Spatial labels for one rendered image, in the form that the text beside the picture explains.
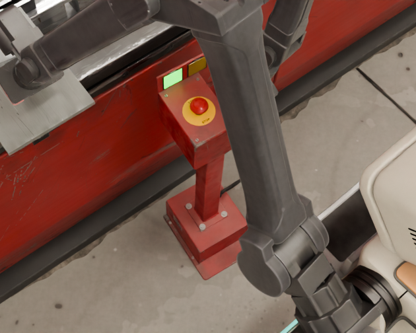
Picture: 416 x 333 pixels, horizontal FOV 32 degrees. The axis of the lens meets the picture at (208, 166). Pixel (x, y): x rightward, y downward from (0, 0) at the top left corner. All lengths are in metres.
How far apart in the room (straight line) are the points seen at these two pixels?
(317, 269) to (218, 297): 1.29
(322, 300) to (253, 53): 0.35
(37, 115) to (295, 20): 0.49
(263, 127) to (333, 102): 1.74
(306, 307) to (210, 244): 1.20
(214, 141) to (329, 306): 0.69
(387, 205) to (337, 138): 1.56
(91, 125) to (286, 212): 0.87
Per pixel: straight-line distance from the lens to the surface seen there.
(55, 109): 1.33
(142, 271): 2.24
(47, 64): 1.07
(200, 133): 1.54
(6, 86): 1.27
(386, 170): 0.93
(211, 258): 2.24
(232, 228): 2.16
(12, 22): 1.16
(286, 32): 1.29
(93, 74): 1.52
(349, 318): 0.96
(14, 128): 1.33
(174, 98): 1.58
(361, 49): 2.62
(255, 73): 0.77
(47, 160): 1.69
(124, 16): 0.79
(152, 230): 2.28
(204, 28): 0.73
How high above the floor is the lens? 2.14
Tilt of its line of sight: 64 degrees down
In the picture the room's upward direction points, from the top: 4 degrees clockwise
